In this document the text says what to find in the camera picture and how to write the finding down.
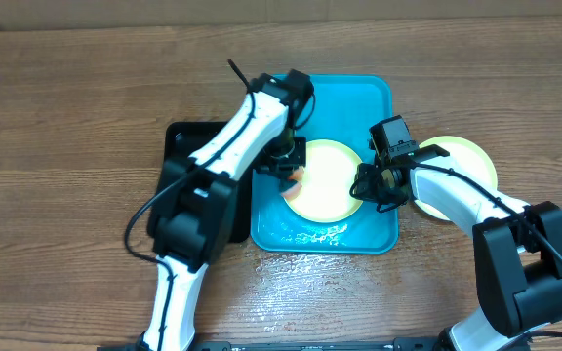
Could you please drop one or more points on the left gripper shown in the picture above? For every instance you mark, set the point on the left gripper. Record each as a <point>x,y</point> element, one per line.
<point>299,158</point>

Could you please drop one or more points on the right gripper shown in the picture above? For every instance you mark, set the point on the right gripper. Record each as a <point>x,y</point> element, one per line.
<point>366,190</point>

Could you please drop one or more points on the green and red sponge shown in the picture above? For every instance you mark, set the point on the green and red sponge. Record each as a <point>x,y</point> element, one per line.
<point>292,186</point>

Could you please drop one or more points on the yellow plate top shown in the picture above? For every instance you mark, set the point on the yellow plate top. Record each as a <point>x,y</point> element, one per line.
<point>327,177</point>

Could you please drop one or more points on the yellow plate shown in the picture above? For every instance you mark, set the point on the yellow plate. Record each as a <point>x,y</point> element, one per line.
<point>327,177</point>
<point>471,161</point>

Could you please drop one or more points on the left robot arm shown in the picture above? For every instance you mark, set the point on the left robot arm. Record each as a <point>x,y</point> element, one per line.
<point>193,212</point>

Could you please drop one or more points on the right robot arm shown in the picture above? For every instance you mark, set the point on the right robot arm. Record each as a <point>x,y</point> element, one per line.
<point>517,247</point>

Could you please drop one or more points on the teal plastic tray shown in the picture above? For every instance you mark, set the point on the teal plastic tray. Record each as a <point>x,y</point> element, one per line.
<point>346,107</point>

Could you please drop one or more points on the black rectangular tray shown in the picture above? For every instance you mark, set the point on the black rectangular tray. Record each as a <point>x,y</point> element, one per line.
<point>183,138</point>

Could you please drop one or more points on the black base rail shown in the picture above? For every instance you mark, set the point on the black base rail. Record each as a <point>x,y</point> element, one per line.
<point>305,345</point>

